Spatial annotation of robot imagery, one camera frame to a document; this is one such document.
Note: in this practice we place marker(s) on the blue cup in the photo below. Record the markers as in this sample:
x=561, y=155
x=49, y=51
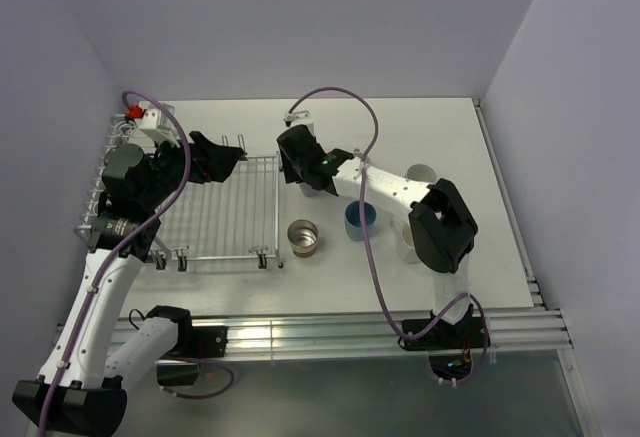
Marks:
x=354, y=226

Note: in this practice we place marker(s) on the blue mug with handle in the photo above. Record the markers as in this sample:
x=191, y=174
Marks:
x=421, y=173

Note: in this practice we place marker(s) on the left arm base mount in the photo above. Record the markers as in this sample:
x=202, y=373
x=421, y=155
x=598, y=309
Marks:
x=194, y=348

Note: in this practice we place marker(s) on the white mug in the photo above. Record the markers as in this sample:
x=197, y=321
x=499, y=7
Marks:
x=404, y=245

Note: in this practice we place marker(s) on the aluminium rail frame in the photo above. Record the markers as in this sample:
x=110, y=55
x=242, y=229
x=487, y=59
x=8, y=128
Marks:
x=328, y=305

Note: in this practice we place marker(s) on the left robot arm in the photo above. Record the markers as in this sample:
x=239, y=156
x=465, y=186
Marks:
x=83, y=388

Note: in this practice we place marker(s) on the metal wire dish rack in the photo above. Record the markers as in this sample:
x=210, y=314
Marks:
x=233, y=221

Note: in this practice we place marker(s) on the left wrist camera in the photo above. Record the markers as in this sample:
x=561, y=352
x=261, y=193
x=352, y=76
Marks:
x=152, y=123

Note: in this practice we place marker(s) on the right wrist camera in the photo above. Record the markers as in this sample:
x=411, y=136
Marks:
x=299, y=118

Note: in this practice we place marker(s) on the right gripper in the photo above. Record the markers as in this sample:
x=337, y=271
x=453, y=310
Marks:
x=290, y=174

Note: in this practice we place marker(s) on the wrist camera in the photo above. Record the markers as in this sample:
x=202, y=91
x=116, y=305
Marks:
x=152, y=123
x=299, y=118

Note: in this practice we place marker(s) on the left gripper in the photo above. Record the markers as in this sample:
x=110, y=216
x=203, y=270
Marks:
x=211, y=162

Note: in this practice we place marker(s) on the lilac cup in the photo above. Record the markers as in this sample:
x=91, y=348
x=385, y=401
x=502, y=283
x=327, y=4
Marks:
x=307, y=190

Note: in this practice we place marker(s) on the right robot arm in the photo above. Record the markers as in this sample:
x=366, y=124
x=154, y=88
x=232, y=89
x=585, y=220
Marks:
x=442, y=227

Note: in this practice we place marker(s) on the steel cup brown base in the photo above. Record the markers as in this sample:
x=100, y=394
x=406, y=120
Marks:
x=302, y=236

